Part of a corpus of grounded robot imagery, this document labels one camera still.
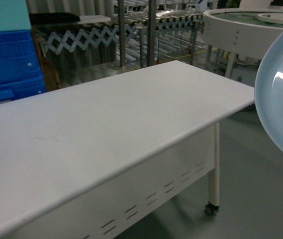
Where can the teal foam box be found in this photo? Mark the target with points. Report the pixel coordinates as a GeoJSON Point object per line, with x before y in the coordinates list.
{"type": "Point", "coordinates": [14, 15]}

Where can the light blue round tray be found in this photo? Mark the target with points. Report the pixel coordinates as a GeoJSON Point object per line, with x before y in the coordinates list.
{"type": "Point", "coordinates": [269, 92]}

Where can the blue crate top right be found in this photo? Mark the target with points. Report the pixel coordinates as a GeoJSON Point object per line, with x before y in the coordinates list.
{"type": "Point", "coordinates": [18, 58]}

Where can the white table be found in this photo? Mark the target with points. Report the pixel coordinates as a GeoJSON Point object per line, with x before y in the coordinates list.
{"type": "Point", "coordinates": [89, 161]}

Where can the expandable roller conveyor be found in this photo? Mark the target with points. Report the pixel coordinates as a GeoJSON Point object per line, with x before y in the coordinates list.
{"type": "Point", "coordinates": [175, 31]}

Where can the blue crate lower right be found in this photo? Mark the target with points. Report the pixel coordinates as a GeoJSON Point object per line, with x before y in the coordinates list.
{"type": "Point", "coordinates": [22, 89]}

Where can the blue crate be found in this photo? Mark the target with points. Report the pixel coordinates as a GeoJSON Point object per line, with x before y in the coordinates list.
{"type": "Point", "coordinates": [18, 58]}
{"type": "Point", "coordinates": [22, 89]}

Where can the white round turntable machine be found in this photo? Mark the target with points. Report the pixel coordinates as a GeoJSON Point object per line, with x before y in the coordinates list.
{"type": "Point", "coordinates": [242, 31]}

